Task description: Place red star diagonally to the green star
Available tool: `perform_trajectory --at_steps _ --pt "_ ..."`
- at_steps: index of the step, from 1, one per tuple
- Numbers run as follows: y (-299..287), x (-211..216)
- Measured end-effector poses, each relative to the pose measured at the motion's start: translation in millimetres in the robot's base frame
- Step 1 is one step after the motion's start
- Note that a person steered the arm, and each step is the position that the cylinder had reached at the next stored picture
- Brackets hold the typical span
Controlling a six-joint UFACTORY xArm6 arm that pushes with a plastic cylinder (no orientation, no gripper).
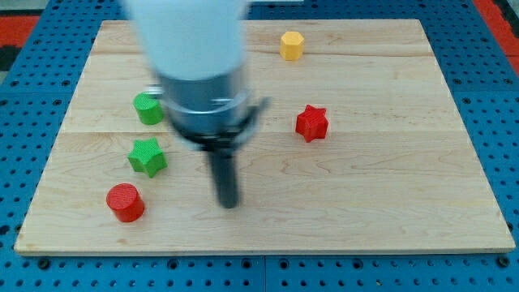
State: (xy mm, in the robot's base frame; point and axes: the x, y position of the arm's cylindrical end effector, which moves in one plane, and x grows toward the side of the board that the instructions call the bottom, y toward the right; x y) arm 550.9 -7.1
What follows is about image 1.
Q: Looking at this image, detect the green cylinder block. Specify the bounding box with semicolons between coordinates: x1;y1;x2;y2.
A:
133;92;164;125

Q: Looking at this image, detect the red star block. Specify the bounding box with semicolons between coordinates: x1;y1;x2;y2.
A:
295;105;328;143

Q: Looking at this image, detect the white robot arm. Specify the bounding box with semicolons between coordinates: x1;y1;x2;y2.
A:
122;0;268;208

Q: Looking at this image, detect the light wooden board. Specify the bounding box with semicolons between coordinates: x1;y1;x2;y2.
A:
15;19;516;256

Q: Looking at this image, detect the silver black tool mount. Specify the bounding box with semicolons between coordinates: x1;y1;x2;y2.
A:
155;66;269;152

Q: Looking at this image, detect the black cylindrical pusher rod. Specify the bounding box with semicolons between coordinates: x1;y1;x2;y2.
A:
208;152;240;208

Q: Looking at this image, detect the green star block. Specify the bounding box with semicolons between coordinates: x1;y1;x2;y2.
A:
127;137;168;178

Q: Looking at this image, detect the red cylinder block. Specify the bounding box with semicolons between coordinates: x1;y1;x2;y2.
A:
105;183;145;223

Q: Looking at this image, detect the yellow hexagon block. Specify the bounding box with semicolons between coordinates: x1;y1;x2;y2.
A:
280;31;305;61

